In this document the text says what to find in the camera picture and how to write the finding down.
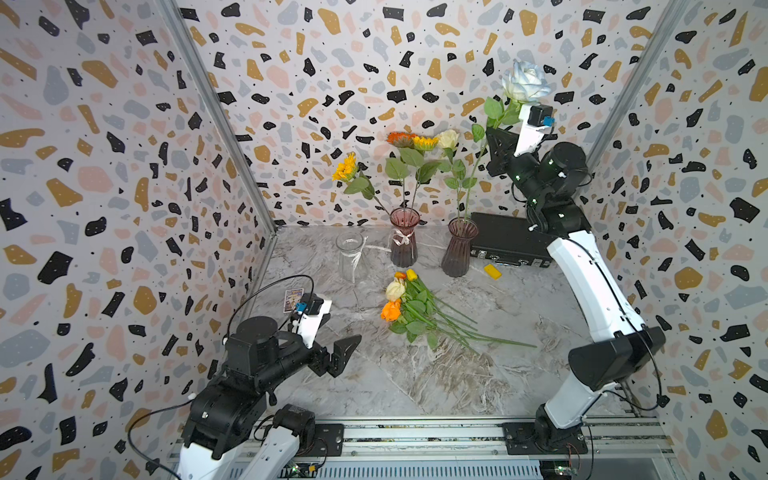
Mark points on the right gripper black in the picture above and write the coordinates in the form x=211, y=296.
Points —
x=504, y=160

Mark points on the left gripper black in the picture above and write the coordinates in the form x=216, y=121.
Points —
x=322, y=364

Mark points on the white rose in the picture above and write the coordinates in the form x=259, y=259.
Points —
x=523, y=86

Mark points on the cream rose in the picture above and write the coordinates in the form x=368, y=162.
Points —
x=392, y=291
x=458, y=179

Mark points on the yellow sunflower large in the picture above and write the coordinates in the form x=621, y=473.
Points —
x=425, y=169

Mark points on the yellow sunflower small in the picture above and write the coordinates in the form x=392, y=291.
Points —
x=354, y=180

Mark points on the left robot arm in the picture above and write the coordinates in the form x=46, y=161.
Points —
x=224, y=417

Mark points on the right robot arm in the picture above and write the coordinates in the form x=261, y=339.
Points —
x=621, y=343

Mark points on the orange rose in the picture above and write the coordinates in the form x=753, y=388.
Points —
x=414, y=320

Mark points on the small picture card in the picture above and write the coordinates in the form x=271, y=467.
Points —
x=291, y=298

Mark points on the black case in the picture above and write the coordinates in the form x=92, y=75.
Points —
x=508, y=241

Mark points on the clear glass vase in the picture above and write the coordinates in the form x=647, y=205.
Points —
x=350, y=246

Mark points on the yellow block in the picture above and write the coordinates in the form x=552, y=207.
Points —
x=492, y=272

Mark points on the pink glass vase with ribbon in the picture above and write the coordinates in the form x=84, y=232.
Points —
x=403, y=243

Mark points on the purple ribbed glass vase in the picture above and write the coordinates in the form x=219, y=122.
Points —
x=456, y=260

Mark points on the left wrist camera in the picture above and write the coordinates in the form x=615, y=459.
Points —
x=310, y=313

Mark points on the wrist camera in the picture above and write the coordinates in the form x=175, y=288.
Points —
x=310, y=313
x=537, y=121

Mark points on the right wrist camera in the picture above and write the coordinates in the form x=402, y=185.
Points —
x=537, y=121

